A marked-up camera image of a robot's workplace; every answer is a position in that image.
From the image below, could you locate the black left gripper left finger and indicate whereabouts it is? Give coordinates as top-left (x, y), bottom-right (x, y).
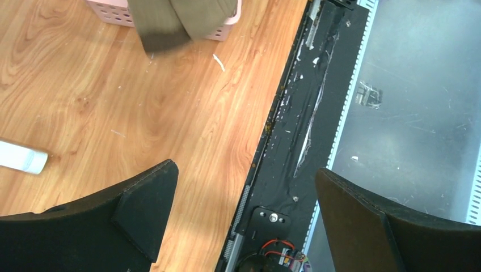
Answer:
top-left (1, 159), bottom-right (179, 271)

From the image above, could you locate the pink plastic basket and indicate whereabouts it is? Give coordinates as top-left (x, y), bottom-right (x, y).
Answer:
top-left (85, 0), bottom-right (242, 41)

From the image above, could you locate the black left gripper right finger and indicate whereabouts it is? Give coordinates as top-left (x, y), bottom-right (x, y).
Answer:
top-left (315, 168), bottom-right (480, 271)

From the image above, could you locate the tan sock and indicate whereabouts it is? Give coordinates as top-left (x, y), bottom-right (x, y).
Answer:
top-left (128, 0), bottom-right (239, 53)

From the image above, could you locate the white metal drying rack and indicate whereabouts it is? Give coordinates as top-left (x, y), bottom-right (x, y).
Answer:
top-left (1, 141), bottom-right (48, 175)

